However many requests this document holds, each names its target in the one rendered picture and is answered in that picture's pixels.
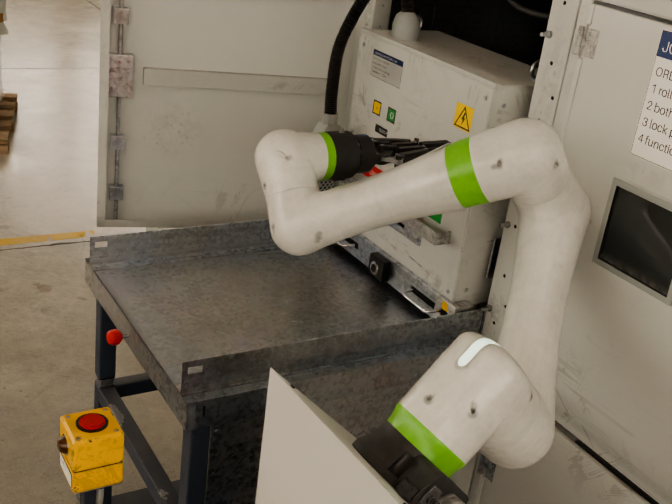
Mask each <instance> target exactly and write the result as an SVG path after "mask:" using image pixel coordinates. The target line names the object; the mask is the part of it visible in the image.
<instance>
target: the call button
mask: <svg viewBox="0 0 672 504"><path fill-rule="evenodd" d="M104 424H105V419H104V418H103V417H102V416H100V415H98V414H88V415H85V416H83V417H82V418H81V419H80V420H79V425H80V426H81V427H82V428H84V429H88V430H95V429H99V428H101V427H102V426H104Z"/></svg>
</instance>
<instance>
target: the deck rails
mask: <svg viewBox="0 0 672 504"><path fill-rule="evenodd" d="M102 241H107V246H103V247H95V242H102ZM272 250H280V248H279V247H278V246H277V245H276V244H275V242H274V241H273V239H272V236H271V233H270V225H269V219H266V220H256V221H246V222H236V223H226V224H215V225H205V226H195V227H185V228H175V229H165V230H154V231H144V232H134V233H124V234H114V235H103V236H93V237H90V259H89V265H90V266H91V268H92V269H93V271H102V270H111V269H119V268H128V267H136V266H145V265H153V264H162V263H170V262H179V261H187V260H196V259H204V258H213V257H221V256H230V255H238V254H246V253H255V252H263V251H272ZM482 316H483V311H482V309H477V310H471V311H466V312H460V313H454V314H449V315H443V316H437V317H432V318H426V319H420V320H415V321H409V322H403V323H398V324H392V325H386V326H381V327H375V328H369V329H364V330H358V331H352V332H347V333H341V334H335V335H330V336H324V337H318V338H313V339H307V340H301V341H296V342H290V343H284V344H279V345H273V346H267V347H262V348H256V349H250V350H245V351H239V352H233V353H228V354H222V355H216V356H211V357H205V358H199V359H194V360H188V361H182V376H181V382H180V383H175V384H174V386H175V388H176V389H177V391H178V392H179V393H180V395H181V396H182V397H185V396H190V395H195V394H200V393H205V392H210V391H215V390H220V389H225V388H230V387H235V386H240V385H246V384H251V383H256V382H261V381H266V380H269V375H270V367H271V368H272V369H273V370H275V371H276V372H277V373H278V374H280V375H281V376H282V377H286V376H291V375H296V374H301V373H306V372H311V371H317V370H322V369H327V368H332V367H337V366H342V365H347V364H352V363H357V362H362V361H367V360H372V359H377V358H382V357H388V356H393V355H398V354H403V353H408V352H413V351H418V350H423V349H428V348H433V347H438V346H443V345H448V344H452V343H453V341H454V340H455V339H456V338H457V337H458V336H459V335H461V334H463V333H465V332H476V333H479V330H480V325H481V320H482ZM201 365H203V370H202V371H199V372H193V373H188V368H189V367H195V366H201Z"/></svg>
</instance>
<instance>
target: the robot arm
mask: <svg viewBox="0 0 672 504"><path fill-rule="evenodd" d="M254 160H255V166H256V169H257V172H258V175H259V179H260V182H261V185H262V189H263V192H264V195H265V199H266V204H267V210H268V217H269V225H270V233H271V236H272V239H273V241H274V242H275V244H276V245H277V246H278V247H279V248H280V249H281V250H283V251H284V252H286V253H288V254H291V255H295V256H303V255H308V254H311V253H313V252H315V251H317V250H320V249H322V248H324V247H326V246H329V245H331V244H334V243H336V242H339V241H341V240H344V239H346V238H350V237H352V236H355V235H358V234H361V233H364V232H367V231H371V230H374V229H377V228H380V227H384V226H388V225H391V224H395V223H399V222H403V221H407V220H412V219H416V218H421V217H426V216H431V215H437V214H443V213H450V212H457V211H465V210H467V209H468V208H469V207H473V206H478V205H482V204H487V203H491V202H495V201H499V200H503V199H507V198H512V200H513V202H514V204H515V206H516V209H517V212H518V215H519V220H518V233H517V243H516V252H515V260H514V267H513V273H512V279H511V285H510V290H509V295H508V300H507V305H506V310H505V314H504V318H503V322H502V326H501V330H500V334H499V338H498V341H497V343H496V342H494V341H492V340H491V339H489V338H487V337H485V336H483V335H481V334H479V333H476V332H465V333H463V334H461V335H459V336H458V337H457V338H456V339H455V340H454V341H453V343H452V344H451V345H450V346H449V347H448V348H447V349H446V350H445V351H444V352H443V353H442V354H441V355H440V357H439V358H438V359H437V360H436V361H435V362H434V363H433V364H432V365H431V367H430V368H429V369H428V370H427V371H426V372H425V373H424V374H423V375H422V377H421V378H420V379H419V380H418V381H417V382H416V383H415V384H414V386H413V387H412V388H411V389H410V390H409V391H408V392H407V393H406V394H405V396H404V397H403V398H402V399H401V400H400V401H399V402H398V403H397V405H396V407H395V409H394V411H393V413H392V414H391V416H390V417H389V418H388V419H387V420H386V421H385V422H384V423H383V424H382V425H381V426H380V427H379V428H377V429H376V430H374V431H373V432H371V433H369V434H367V435H364V436H361V437H358V438H357V439H356V440H355V441H354V442H353V444H352V445H353V447H354V448H355V449H356V450H357V452H358V453H359V454H360V455H361V456H362V457H363V458H364V459H365V460H366V461H367V462H368V463H369V464H370V465H371V466H372V467H373V468H374V469H375V470H376V471H377V472H378V473H379V474H380V475H381V476H382V477H383V478H384V479H385V480H386V481H387V482H388V483H389V484H390V485H391V486H392V487H393V488H394V489H395V490H397V491H398V492H399V493H400V494H401V495H402V497H404V498H405V499H406V500H407V501H408V502H409V503H411V504H467V503H468V500H469V498H468V496H467V495H466V494H465V493H464V492H463V491H462V490H461V489H460V488H459V487H458V486H457V485H456V484H455V483H454V482H453V481H452V480H451V479H450V477H451V476H452V475H453V474H454V473H455V472H457V471H458V470H459V469H461V468H463V467H464V466H465V465H466V464H467V463H468V462H469V461H470V460H471V459H472V457H473V456H474V455H475V454H476V453H477V452H478V451H479V452H480V453H481V454H482V455H483V456H484V457H486V458H487V459H488V460H489V461H490V462H492V463H494V464H496V465H498V466H500V467H503V468H508V469H521V468H526V467H529V466H531V465H533V464H535V463H537V462H538V461H539V460H541V459H542V458H543V457H544V456H545V455H546V454H547V452H548V451H549V449H550V447H551V445H552V443H553V439H554V434H555V401H556V384H557V371H558V360H559V351H560V343H561V336H562V329H563V323H564V317H565V311H566V306H567V301H568V296H569V291H570V287H571V283H572V278H573V274H574V270H575V267H576V263H577V259H578V256H579V252H580V249H581V246H582V243H583V239H584V236H585V233H586V230H587V228H588V225H589V222H590V218H591V203H590V200H589V197H588V195H587V193H586V192H585V190H584V189H583V188H582V186H581V185H580V183H579V182H578V180H577V179H576V177H575V175H574V173H573V172H572V170H571V168H570V166H569V163H568V160H567V157H566V153H565V150H564V147H563V144H562V141H561V139H560V137H559V135H558V133H557V132H556V131H555V130H554V129H553V128H552V127H551V126H550V125H549V124H547V123H546V122H544V121H541V120H539V119H535V118H519V119H515V120H512V121H509V122H506V123H504V124H501V125H498V126H495V127H492V128H490V129H487V130H484V131H481V132H479V133H476V134H474V135H471V136H469V137H466V138H464V139H461V140H459V141H456V142H454V143H451V142H449V141H447V140H435V141H419V138H414V141H411V140H410V139H408V138H407V139H400V138H373V137H369V136H368V135H366V134H355V135H353V134H352V133H351V132H350V131H344V128H343V127H341V128H340V130H339V131H328V132H301V131H295V130H290V129H278V130H274V131H272V132H270V133H268V134H267V135H265V136H264V137H263V138H262V139H261V140H260V142H259V144H258V145H257V148H256V151H255V157H254ZM387 163H393V164H394V168H391V169H389V170H386V171H384V172H381V173H378V174H375V175H373V176H370V177H367V178H364V179H361V180H358V181H354V182H351V183H348V184H344V185H341V186H337V183H338V181H340V180H345V179H348V178H352V177H353V176H354V175H355V174H356V173H366V172H369V171H370V170H371V169H372V168H373V167H374V166H375V165H376V164H378V165H385V164H387ZM324 180H332V181H333V184H332V186H335V187H333V188H331V189H329V190H325V191H321V192H320V191H319V187H318V181H324ZM336 186H337V187H336Z"/></svg>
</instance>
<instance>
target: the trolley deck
mask: <svg viewBox="0 0 672 504"><path fill-rule="evenodd" d="M89 259H90V257H86V258H85V282H86V283H87V285H88V286H89V288H90V289H91V291H92V292H93V294H94V295H95V297H96V298H97V300H98V301H99V303H100V304H101V306H102V307H103V309H104V310H105V312H106V313H107V315H108V316H109V318H110V319H111V321H112V322H113V324H114V325H115V326H116V328H117V329H118V330H119V331H121V333H122V334H123V333H130V337H128V338H124V340H125V341H126V343H127V344H128V346H129V347H130V349H131V350H132V352H133V353H134V355H135V356H136V358H137V359H138V361H139V362H140V364H141V365H142V367H143V368H144V370H145V371H146V373H147V374H148V376H149V377H150V379H151V380H152V382H153V383H154V385H155V386H156V388H157V389H158V391H159V392H160V394H161V395H162V397H163V398H164V400H165V401H166V403H167V404H168V406H169V407H170V409H171V410H172V412H173V413H174V415H175V416H176V418H177V419H178V421H179V422H180V424H181V425H182V427H183V428H184V430H185V431H191V430H196V429H200V428H205V427H209V426H214V425H219V424H223V423H228V422H232V421H237V420H242V419H246V418H251V417H255V416H260V415H264V414H265V411H266V402H267V393H268V384H269V380H266V381H261V382H256V383H251V384H246V385H240V386H235V387H230V388H225V389H220V390H215V391H210V392H205V393H200V394H195V395H190V396H185V397H182V396H181V395H180V393H179V392H178V391H177V389H176V388H175V386H174V384H175V383H180V382H181V376H182V361H188V360H194V359H199V358H205V357H211V356H216V355H222V354H228V353H233V352H239V351H245V350H250V349H256V348H262V347H267V346H273V345H279V344H284V343H290V342H296V341H301V340H307V339H313V338H318V337H324V336H330V335H335V334H341V333H347V332H352V331H358V330H364V329H369V328H375V327H381V326H386V325H392V324H398V323H403V322H409V321H415V320H420V319H426V318H431V317H430V316H429V315H427V314H426V313H424V312H422V311H421V310H419V309H418V308H417V307H415V306H414V305H413V304H412V303H410V302H409V301H408V300H407V299H405V298H404V297H403V296H402V294H401V293H400V292H398V291H397V290H396V289H395V288H393V287H392V286H391V285H390V284H388V283H387V282H380V281H379V280H378V279H376V278H375V277H374V276H373V275H371V274H370V273H369V272H368V267H367V266H366V265H364V264H363V263H362V262H361V261H359V260H358V259H357V258H356V257H354V256H353V255H352V254H351V253H349V252H348V251H347V250H346V249H344V248H343V247H341V246H339V245H338V244H336V243H334V244H331V245H329V246H326V247H324V248H322V249H320V250H317V251H315V252H313V253H311V254H308V255H303V256H295V255H291V254H288V253H286V252H284V251H283V250H281V249H280V250H272V251H263V252H255V253H246V254H238V255H230V256H221V257H213V258H204V259H196V260H187V261H179V262H170V263H162V264H153V265H145V266H136V267H128V268H119V269H111V270H102V271H93V269H92V268H91V266H90V265H89ZM450 345H451V344H448V345H443V346H438V347H433V348H428V349H423V350H418V351H413V352H408V353H403V354H398V355H393V356H388V357H382V358H377V359H372V360H367V361H362V362H357V363H352V364H347V365H342V366H337V367H332V368H327V369H322V370H317V371H311V372H306V373H301V374H296V375H291V376H286V377H283V378H284V379H286V380H287V381H288V382H289V383H290V384H292V385H294V386H295V388H296V389H298V390H299V391H300V392H301V393H302V394H304V395H305V396H306V397H307V398H308V399H310V400H311V401H312V402H313V403H314V404H315V403H320V402H324V401H329V400H333V399H338V398H342V397H347V396H352V395H356V394H361V393H365V392H370V391H375V390H379V389H384V388H388V387H393V386H397V385H402V384H407V383H411V382H416V381H418V380H419V379H420V378H421V377H422V375H423V374H424V373H425V372H426V371H427V370H428V369H429V368H430V367H431V365H432V364H433V363H434V362H435V361H436V360H437V359H438V358H439V357H440V355H441V354H442V353H443V352H444V351H445V350H446V349H447V348H448V347H449V346H450Z"/></svg>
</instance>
